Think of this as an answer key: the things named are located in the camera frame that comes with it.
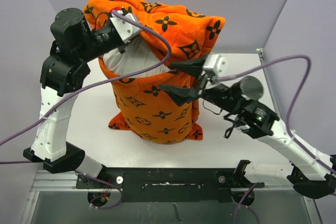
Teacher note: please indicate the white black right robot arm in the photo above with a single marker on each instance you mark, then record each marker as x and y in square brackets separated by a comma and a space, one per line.
[308, 171]

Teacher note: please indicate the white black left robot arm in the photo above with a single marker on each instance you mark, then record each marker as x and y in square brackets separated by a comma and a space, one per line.
[62, 74]

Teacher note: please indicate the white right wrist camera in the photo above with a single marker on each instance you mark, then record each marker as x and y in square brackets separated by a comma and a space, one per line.
[215, 66]

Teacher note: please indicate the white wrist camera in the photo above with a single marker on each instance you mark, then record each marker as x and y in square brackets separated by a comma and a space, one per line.
[124, 21]
[215, 66]

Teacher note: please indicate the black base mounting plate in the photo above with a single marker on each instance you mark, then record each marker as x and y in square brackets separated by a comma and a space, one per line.
[169, 184]

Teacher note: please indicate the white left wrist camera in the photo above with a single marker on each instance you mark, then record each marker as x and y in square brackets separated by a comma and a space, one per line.
[124, 21]

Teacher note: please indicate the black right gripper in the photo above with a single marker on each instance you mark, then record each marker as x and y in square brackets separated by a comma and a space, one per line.
[180, 94]

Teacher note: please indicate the orange patterned plush pillowcase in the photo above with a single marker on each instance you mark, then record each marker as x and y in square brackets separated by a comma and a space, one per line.
[180, 34]

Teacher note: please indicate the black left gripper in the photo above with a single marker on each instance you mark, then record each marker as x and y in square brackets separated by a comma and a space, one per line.
[121, 45]

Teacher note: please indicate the white pillow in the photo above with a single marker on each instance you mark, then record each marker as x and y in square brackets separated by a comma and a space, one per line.
[137, 56]

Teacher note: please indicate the aluminium frame rail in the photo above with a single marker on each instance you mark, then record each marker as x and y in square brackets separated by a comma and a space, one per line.
[54, 199]

